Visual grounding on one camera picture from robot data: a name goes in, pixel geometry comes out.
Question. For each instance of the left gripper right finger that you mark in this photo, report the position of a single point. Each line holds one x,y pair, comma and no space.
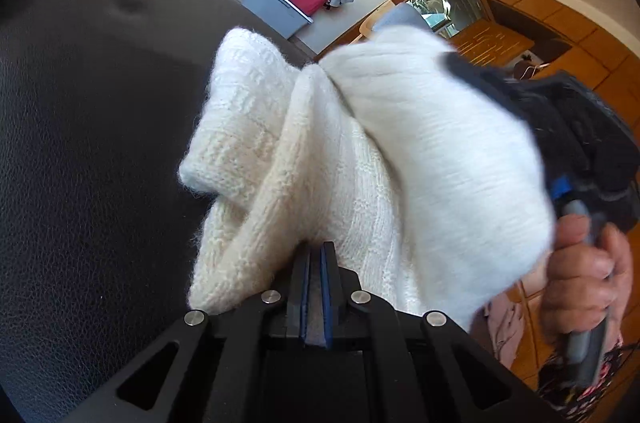
419,368

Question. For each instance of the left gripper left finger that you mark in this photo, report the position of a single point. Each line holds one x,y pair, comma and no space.
201,368

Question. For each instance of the white knitted sweater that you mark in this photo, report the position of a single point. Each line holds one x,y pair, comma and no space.
430,191

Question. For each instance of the person's right hand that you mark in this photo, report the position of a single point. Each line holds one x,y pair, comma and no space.
586,284

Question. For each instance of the wooden wardrobe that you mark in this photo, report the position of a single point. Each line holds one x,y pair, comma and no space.
568,41

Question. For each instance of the grey wooden armchair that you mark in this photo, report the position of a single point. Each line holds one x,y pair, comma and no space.
390,15

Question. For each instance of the black leather bench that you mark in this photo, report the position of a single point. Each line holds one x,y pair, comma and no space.
99,99

